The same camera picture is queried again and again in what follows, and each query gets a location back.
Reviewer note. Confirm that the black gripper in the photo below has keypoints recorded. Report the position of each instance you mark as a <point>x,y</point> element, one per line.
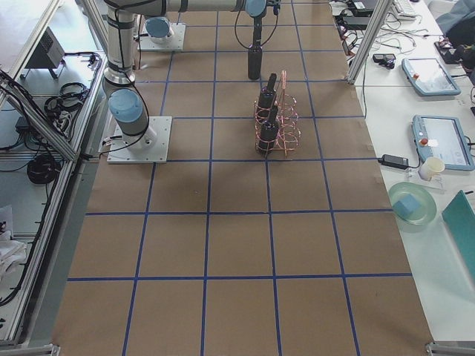
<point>257,27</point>

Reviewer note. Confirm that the dark wine bottle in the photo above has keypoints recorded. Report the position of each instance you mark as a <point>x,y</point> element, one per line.
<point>254,58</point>
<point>269,132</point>

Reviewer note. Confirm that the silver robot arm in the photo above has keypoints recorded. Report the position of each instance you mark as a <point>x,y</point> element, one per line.
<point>129,111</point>
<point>255,9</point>

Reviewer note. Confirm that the dark wine bottle in basket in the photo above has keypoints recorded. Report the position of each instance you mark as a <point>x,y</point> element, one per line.
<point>269,132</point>

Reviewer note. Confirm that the teach pendant tablet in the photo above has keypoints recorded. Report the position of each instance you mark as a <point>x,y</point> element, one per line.
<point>429,77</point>
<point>442,137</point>

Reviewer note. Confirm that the black power adapter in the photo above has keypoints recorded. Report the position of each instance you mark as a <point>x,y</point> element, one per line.
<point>392,161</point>

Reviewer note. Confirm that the grey control box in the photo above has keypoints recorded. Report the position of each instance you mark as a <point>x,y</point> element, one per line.
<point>48,54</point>

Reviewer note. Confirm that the white paper cup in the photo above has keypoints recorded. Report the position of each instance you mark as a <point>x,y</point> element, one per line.
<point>431,167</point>

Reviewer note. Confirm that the blue foam block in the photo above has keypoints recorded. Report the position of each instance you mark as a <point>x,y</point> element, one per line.
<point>405,205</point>

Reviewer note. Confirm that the green glass plate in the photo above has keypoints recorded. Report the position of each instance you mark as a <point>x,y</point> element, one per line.
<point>426,213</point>

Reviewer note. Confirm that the teal board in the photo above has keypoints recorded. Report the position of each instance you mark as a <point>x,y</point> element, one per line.
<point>459,218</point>

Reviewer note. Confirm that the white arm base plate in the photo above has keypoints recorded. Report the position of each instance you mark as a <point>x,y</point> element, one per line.
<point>167,39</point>
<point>152,147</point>

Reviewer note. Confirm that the copper wire wine basket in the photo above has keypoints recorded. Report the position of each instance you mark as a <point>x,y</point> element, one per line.
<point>287,118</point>

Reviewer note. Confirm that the aluminium frame post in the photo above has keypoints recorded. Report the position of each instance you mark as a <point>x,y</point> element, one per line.
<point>373,28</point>

